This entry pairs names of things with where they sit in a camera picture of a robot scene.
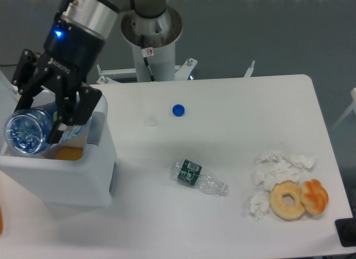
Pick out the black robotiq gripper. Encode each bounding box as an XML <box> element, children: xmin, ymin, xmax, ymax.
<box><xmin>11</xmin><ymin>21</ymin><xmax>105</xmax><ymax>144</ymax></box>

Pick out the blue plastic bottle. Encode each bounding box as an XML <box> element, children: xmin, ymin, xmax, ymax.
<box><xmin>4</xmin><ymin>102</ymin><xmax>92</xmax><ymax>155</ymax></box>

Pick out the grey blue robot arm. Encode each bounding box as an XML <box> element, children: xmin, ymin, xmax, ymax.
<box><xmin>11</xmin><ymin>0</ymin><xmax>166</xmax><ymax>144</ymax></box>

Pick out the white trash can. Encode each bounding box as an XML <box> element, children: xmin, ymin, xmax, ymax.
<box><xmin>0</xmin><ymin>70</ymin><xmax>118</xmax><ymax>207</ymax></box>

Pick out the blue bottle cap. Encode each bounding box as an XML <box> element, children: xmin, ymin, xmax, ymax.
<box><xmin>172</xmin><ymin>104</ymin><xmax>185</xmax><ymax>117</ymax></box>

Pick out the clear crushed plastic bottle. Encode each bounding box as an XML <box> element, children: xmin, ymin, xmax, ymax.
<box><xmin>170</xmin><ymin>159</ymin><xmax>229</xmax><ymax>197</ymax></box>

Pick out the orange item in bin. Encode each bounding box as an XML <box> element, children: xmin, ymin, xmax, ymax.
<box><xmin>55</xmin><ymin>146</ymin><xmax>83</xmax><ymax>161</ymax></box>

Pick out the orange object left edge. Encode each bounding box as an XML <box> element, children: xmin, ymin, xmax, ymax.
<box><xmin>0</xmin><ymin>207</ymin><xmax>3</xmax><ymax>235</ymax></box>

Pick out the crumpled white tissue upper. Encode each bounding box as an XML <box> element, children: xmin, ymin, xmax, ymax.
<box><xmin>252</xmin><ymin>149</ymin><xmax>317</xmax><ymax>192</ymax></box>

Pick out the crumpled white tissue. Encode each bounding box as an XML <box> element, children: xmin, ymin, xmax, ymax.
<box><xmin>248</xmin><ymin>191</ymin><xmax>270</xmax><ymax>222</ymax></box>
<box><xmin>252</xmin><ymin>149</ymin><xmax>317</xmax><ymax>192</ymax></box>

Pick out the crumpled white tissue lower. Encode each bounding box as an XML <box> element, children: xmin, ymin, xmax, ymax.
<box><xmin>248</xmin><ymin>191</ymin><xmax>270</xmax><ymax>222</ymax></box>

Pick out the orange glazed bun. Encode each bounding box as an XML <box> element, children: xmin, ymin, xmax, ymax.
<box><xmin>300</xmin><ymin>179</ymin><xmax>329</xmax><ymax>216</ymax></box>

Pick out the black device table corner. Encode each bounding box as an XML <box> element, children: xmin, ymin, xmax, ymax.
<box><xmin>335</xmin><ymin>218</ymin><xmax>355</xmax><ymax>247</ymax></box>

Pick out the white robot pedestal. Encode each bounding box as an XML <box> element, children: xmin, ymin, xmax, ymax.
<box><xmin>96</xmin><ymin>6</ymin><xmax>256</xmax><ymax>85</ymax></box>

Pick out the plain ring doughnut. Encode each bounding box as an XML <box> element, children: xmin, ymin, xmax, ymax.
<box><xmin>269</xmin><ymin>182</ymin><xmax>305</xmax><ymax>221</ymax></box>

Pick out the white frame right edge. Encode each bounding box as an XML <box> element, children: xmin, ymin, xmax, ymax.
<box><xmin>331</xmin><ymin>88</ymin><xmax>356</xmax><ymax>135</ymax></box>

